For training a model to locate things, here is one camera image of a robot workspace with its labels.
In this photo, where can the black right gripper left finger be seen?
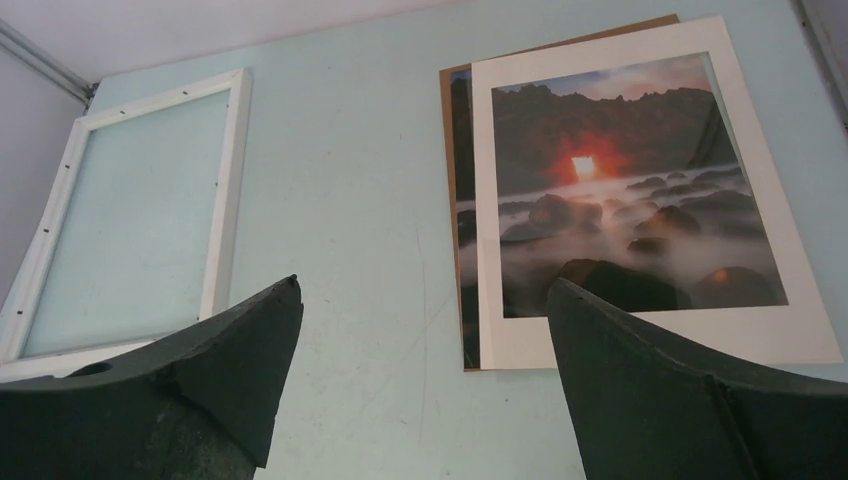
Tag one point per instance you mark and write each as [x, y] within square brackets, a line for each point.
[199, 403]

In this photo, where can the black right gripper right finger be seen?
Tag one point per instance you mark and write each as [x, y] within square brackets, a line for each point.
[647, 403]

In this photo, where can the white photo mat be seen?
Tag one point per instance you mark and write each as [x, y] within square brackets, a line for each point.
[800, 333]

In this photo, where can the sunset landscape photo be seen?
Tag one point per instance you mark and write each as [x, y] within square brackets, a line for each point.
[626, 181]

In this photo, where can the brown backing board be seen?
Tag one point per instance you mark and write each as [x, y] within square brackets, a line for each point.
[458, 138]

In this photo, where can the white picture frame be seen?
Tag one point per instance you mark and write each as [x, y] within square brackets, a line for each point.
[136, 240]

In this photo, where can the aluminium corner rail left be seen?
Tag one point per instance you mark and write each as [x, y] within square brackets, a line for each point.
[41, 62]

